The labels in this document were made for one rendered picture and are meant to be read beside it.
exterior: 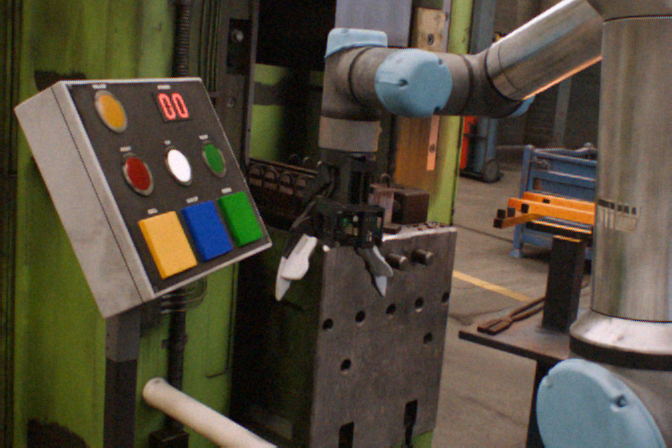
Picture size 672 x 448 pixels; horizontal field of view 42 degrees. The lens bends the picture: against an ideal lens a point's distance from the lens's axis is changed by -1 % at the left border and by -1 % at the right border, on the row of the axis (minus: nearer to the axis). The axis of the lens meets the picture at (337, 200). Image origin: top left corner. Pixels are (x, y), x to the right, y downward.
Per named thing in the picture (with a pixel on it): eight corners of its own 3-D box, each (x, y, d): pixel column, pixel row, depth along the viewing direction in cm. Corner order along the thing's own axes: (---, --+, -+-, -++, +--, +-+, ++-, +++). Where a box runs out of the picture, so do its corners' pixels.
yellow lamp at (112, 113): (132, 130, 111) (134, 95, 110) (99, 130, 108) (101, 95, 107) (119, 127, 113) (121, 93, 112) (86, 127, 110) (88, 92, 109)
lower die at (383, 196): (390, 227, 177) (394, 185, 176) (318, 236, 163) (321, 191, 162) (256, 190, 206) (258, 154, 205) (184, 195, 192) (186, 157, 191)
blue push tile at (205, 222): (234, 249, 122) (212, 199, 122) (207, 260, 115) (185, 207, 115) (223, 254, 123) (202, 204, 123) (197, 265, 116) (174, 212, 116)
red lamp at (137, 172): (159, 192, 111) (161, 158, 110) (127, 194, 108) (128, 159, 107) (145, 188, 113) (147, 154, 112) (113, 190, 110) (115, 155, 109)
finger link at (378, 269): (396, 307, 116) (363, 252, 113) (377, 294, 122) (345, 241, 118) (415, 293, 117) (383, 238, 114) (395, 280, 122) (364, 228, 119)
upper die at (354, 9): (407, 47, 171) (412, -3, 169) (333, 41, 157) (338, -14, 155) (266, 35, 200) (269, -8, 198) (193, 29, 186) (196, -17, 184)
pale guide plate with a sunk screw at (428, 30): (439, 88, 199) (446, 11, 196) (413, 87, 193) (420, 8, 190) (431, 87, 200) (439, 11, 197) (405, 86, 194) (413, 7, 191)
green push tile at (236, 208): (264, 236, 132) (244, 190, 132) (242, 246, 124) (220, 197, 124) (254, 241, 133) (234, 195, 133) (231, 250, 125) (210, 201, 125)
